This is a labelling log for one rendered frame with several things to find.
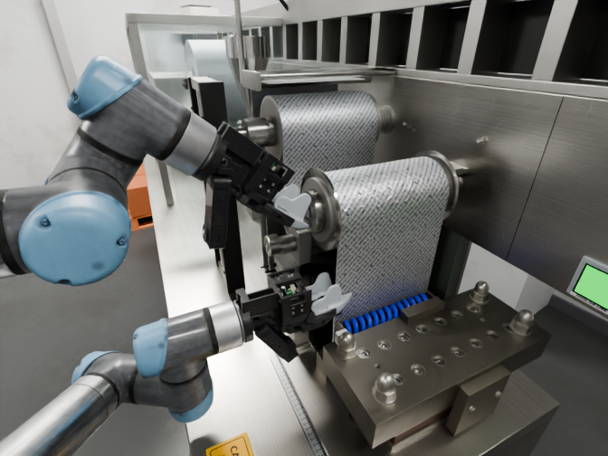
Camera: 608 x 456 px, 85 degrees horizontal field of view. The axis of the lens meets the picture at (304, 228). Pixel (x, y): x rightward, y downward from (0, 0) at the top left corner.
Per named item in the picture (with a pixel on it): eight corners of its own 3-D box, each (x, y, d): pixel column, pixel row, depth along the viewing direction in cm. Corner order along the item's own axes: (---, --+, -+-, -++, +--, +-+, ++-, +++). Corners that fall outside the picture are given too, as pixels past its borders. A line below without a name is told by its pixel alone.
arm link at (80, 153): (17, 230, 33) (71, 137, 32) (38, 191, 42) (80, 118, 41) (100, 257, 38) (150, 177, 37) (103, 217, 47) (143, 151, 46)
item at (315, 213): (314, 192, 54) (319, 236, 55) (325, 189, 55) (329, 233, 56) (296, 189, 61) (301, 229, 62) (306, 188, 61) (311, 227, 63)
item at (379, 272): (332, 327, 66) (337, 247, 57) (424, 293, 74) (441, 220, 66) (334, 328, 65) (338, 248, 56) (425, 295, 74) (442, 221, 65)
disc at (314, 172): (299, 226, 68) (300, 156, 61) (301, 226, 68) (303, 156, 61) (336, 267, 57) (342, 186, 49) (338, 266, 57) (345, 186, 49)
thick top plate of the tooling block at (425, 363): (322, 367, 63) (323, 345, 60) (473, 306, 78) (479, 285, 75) (372, 449, 50) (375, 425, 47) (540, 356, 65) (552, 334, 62)
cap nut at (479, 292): (465, 296, 72) (470, 279, 70) (477, 290, 73) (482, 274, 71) (479, 306, 69) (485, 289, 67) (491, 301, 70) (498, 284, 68)
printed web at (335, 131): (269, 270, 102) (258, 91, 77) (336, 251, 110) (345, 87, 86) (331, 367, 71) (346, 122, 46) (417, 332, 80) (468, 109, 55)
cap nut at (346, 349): (331, 347, 60) (333, 329, 57) (349, 340, 61) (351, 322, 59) (342, 363, 57) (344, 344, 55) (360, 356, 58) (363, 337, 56)
